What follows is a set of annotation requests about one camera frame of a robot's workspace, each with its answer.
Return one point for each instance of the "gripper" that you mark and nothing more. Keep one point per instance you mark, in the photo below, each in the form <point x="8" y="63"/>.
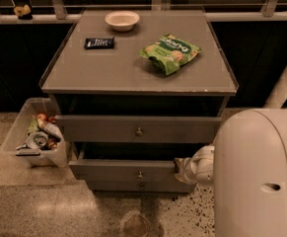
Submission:
<point x="195" y="169"/>

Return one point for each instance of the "grey drawer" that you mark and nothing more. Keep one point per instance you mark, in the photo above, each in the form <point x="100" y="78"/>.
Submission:
<point x="129" y="162"/>
<point x="131" y="129"/>
<point x="153" y="187"/>

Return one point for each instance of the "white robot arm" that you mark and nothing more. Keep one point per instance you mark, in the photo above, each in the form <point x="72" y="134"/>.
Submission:
<point x="247" y="167"/>

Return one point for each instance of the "grey bottom drawer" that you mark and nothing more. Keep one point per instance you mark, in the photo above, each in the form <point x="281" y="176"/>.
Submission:
<point x="153" y="187"/>

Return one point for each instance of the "grey drawer cabinet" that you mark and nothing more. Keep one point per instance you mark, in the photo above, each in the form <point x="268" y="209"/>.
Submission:
<point x="119" y="82"/>

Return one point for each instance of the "grey top drawer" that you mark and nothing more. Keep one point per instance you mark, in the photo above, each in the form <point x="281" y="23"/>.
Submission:
<point x="131" y="129"/>

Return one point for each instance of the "round floor drain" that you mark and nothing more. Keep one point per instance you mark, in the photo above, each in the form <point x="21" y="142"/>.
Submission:
<point x="135" y="226"/>

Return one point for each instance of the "green chip bag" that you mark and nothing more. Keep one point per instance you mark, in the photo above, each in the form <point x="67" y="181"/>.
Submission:
<point x="169" y="54"/>

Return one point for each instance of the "white slanted pillar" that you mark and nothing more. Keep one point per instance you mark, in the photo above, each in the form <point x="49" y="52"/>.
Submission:
<point x="278" y="95"/>

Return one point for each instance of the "plastic bottle in bin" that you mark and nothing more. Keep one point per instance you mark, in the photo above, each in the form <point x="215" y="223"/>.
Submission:
<point x="49" y="128"/>

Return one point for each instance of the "crushed metal can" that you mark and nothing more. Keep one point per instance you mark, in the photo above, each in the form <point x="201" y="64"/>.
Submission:
<point x="36" y="140"/>

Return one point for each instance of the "red apple in bin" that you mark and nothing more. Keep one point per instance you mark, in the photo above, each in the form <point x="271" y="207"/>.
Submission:
<point x="41" y="116"/>

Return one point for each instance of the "clear plastic bin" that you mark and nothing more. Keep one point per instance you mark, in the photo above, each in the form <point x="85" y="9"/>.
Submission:
<point x="15" y="142"/>

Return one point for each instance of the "dark blue snack bar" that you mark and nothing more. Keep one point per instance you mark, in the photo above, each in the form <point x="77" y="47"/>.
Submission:
<point x="98" y="43"/>

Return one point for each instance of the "white paper bowl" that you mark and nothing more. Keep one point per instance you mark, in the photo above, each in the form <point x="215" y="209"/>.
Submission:
<point x="122" y="21"/>

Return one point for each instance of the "yellow black toy figure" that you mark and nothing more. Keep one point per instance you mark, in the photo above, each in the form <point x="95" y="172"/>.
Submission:
<point x="23" y="12"/>

